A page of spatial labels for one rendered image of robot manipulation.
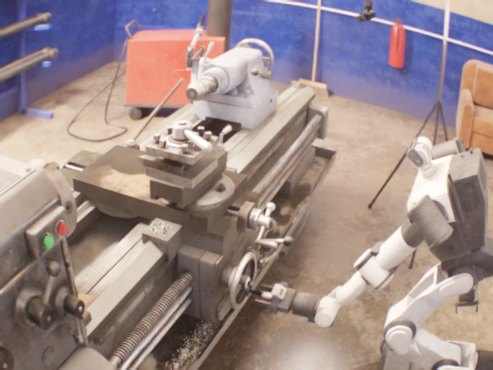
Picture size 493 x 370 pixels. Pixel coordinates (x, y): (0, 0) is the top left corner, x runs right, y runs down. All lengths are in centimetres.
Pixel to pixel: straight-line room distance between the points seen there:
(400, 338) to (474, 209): 63
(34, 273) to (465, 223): 128
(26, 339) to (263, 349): 162
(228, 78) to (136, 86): 246
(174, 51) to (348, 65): 199
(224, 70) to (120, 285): 120
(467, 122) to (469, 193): 333
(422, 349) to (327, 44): 421
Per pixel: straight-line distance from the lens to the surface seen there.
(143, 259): 169
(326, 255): 323
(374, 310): 288
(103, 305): 153
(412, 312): 200
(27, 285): 111
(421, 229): 155
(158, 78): 476
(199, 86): 225
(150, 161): 171
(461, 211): 165
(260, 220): 183
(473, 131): 500
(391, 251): 164
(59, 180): 143
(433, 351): 216
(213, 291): 182
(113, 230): 204
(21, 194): 110
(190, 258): 178
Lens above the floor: 184
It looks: 28 degrees down
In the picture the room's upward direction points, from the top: 4 degrees clockwise
